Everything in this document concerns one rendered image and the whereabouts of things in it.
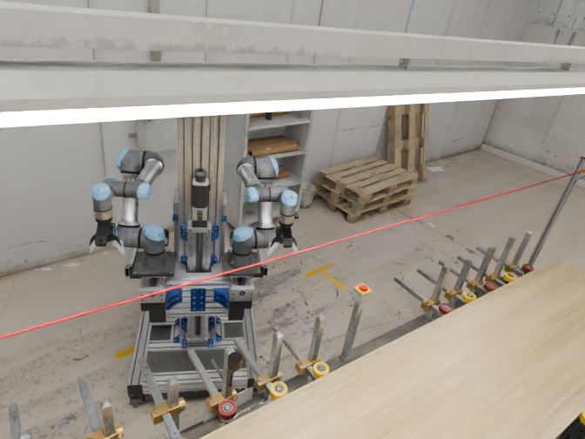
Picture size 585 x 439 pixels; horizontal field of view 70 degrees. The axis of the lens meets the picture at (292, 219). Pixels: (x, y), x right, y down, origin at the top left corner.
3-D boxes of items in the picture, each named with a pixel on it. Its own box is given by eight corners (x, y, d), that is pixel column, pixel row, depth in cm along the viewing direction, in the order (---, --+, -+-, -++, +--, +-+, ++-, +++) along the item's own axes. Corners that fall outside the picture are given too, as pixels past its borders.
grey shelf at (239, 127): (217, 219, 494) (222, 85, 417) (276, 203, 548) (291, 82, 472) (238, 237, 466) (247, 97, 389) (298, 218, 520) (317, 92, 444)
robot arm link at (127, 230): (139, 250, 227) (144, 150, 221) (110, 248, 226) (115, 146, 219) (144, 246, 239) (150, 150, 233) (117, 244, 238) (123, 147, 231)
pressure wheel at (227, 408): (214, 420, 187) (215, 403, 182) (230, 412, 192) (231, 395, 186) (222, 434, 182) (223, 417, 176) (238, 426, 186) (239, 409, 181)
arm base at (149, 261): (143, 254, 246) (142, 240, 241) (169, 254, 249) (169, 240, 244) (139, 270, 233) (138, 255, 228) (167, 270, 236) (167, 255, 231)
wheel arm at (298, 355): (272, 331, 240) (272, 326, 238) (277, 329, 242) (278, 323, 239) (317, 388, 210) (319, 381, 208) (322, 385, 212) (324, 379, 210)
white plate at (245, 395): (203, 422, 196) (203, 408, 191) (251, 399, 210) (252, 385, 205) (204, 422, 196) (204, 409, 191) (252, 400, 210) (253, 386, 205)
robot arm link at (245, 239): (230, 243, 250) (231, 224, 243) (252, 242, 254) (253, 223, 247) (233, 255, 240) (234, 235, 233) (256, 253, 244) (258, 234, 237)
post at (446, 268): (421, 321, 283) (443, 264, 259) (425, 320, 285) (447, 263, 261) (426, 325, 280) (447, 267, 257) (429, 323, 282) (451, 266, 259)
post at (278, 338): (264, 399, 215) (273, 332, 192) (269, 396, 217) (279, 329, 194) (267, 404, 213) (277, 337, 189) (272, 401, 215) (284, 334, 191)
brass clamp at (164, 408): (149, 415, 172) (149, 407, 170) (181, 401, 180) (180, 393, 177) (154, 427, 168) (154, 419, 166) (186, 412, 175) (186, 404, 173)
